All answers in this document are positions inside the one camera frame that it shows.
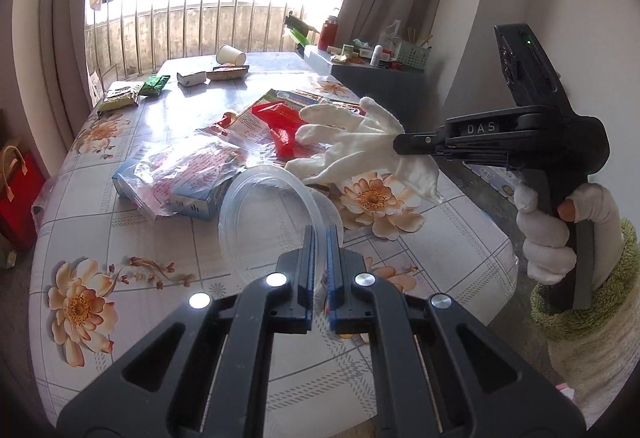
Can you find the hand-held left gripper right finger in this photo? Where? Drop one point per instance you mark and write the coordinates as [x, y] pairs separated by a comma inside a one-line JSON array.
[[334, 278]]

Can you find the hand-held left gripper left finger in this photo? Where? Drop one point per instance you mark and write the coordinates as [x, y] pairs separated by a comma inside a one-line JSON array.
[[306, 278]]

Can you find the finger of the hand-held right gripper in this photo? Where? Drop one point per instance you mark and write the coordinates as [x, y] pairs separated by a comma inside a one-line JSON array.
[[420, 143]]

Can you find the white cotton glove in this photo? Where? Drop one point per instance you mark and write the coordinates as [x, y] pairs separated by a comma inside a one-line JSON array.
[[350, 143]]

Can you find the clear plastic lid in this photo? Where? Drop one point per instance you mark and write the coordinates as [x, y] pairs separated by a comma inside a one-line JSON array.
[[235, 218]]

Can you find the colourful printed packet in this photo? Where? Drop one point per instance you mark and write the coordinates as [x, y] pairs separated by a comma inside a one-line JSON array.
[[305, 100]]

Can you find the person's right forearm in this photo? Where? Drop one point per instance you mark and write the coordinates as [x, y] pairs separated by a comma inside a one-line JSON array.
[[595, 358]]

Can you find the person's right hand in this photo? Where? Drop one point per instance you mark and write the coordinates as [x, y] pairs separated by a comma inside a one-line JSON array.
[[547, 248]]

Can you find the dark side cabinet with clutter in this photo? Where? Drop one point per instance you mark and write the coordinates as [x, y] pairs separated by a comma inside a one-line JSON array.
[[375, 88]]

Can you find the toilet paper pack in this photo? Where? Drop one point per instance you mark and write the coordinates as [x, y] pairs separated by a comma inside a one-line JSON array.
[[497, 183]]

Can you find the green plastic basket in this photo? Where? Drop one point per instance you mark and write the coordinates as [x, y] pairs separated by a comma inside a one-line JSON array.
[[410, 57]]

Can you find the small white bottle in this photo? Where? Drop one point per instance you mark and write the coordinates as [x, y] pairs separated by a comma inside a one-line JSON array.
[[377, 56]]

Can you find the blue and white box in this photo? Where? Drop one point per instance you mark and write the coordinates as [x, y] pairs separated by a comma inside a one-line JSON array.
[[200, 203]]

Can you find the red plastic bag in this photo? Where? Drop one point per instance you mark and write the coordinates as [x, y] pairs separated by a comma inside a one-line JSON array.
[[280, 123]]

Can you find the red bottle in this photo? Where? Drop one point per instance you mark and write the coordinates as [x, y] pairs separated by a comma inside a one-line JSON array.
[[327, 34]]

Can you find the floral checked tablecloth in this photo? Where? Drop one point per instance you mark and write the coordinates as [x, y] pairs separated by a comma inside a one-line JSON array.
[[165, 238]]

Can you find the clear zip bag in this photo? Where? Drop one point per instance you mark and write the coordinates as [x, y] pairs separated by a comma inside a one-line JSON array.
[[190, 168]]

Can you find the green and black box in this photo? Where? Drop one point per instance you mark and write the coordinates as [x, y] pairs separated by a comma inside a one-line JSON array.
[[300, 30]]

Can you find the brown flat packet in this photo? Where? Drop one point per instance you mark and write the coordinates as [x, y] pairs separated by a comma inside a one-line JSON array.
[[227, 72]]

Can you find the paper cup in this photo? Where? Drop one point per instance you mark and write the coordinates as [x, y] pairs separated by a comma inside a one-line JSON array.
[[230, 54]]

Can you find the small white box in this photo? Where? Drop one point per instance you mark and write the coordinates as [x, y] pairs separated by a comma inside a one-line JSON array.
[[191, 79]]

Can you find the bright green packet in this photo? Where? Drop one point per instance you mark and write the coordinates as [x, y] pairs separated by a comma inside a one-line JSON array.
[[155, 85]]

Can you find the balcony railing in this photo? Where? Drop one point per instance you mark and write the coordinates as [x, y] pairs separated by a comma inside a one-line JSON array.
[[200, 23]]

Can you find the olive green packet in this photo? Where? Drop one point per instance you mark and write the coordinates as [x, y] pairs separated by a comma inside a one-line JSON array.
[[120, 99]]

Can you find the red gift bag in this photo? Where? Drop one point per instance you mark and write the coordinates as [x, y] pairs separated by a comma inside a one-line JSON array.
[[17, 208]]

